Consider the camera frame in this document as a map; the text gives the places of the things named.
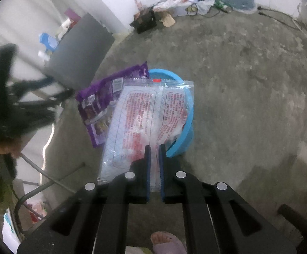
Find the black power cable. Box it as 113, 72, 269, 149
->
257, 5, 307, 38

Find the pink printed paper bag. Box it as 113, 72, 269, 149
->
31, 202, 48, 222

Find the large white red snack bag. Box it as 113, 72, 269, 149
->
98, 78, 195, 191

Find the black round bar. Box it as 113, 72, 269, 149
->
277, 204, 307, 244

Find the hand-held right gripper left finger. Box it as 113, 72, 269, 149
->
17, 145, 152, 254

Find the black box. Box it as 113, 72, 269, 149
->
129, 7, 158, 34

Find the white paper bag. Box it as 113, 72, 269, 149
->
2, 208, 22, 247

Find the blue plastic basket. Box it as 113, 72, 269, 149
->
147, 68, 195, 158

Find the blue plastic bottle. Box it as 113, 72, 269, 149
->
39, 32, 59, 54

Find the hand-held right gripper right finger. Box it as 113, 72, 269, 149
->
159, 144, 298, 254

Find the white red plastic bag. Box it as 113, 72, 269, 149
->
153, 0, 194, 13

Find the grey cabinet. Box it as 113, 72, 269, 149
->
43, 13, 116, 90

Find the purple snack bag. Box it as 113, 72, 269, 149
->
76, 61, 150, 149

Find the person's foot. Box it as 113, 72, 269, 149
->
151, 231, 182, 247

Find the torn cardboard piece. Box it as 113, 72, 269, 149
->
161, 13, 176, 28

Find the purple slipper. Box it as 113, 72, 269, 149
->
152, 239, 187, 254

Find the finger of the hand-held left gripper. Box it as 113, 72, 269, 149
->
18, 89, 75, 109
9, 76, 55, 96

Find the metal table frame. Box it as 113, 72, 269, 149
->
14, 152, 86, 233

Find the small crumpled white bag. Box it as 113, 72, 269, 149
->
197, 0, 219, 15

